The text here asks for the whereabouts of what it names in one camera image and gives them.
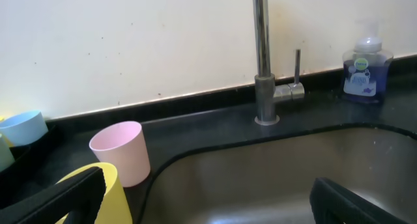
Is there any pink cup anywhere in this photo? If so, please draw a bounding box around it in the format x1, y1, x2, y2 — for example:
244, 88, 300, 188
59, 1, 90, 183
89, 120, 152, 188

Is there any yellow cup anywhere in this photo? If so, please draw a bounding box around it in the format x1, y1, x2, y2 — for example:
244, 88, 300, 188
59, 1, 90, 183
55, 161, 134, 224

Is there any steel tap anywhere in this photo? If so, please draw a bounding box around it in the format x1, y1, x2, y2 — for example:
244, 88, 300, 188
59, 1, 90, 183
251, 0, 306, 126

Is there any blue soap bottle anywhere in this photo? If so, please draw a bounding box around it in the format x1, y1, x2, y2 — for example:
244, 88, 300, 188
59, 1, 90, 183
341, 19, 394, 104

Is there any steel sink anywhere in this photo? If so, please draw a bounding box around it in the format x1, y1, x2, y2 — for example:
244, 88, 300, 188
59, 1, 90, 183
138, 122, 417, 224

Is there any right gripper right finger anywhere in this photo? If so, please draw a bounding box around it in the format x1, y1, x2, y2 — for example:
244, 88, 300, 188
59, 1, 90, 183
309, 176, 412, 224

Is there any green cup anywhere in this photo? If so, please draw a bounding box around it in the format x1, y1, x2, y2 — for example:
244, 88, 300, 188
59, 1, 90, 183
0, 132, 16, 172

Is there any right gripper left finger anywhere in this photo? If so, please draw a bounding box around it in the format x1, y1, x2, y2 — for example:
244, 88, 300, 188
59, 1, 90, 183
0, 166, 107, 224

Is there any blue cup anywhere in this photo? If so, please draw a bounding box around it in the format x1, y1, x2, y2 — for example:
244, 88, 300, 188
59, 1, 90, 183
0, 110, 49, 147

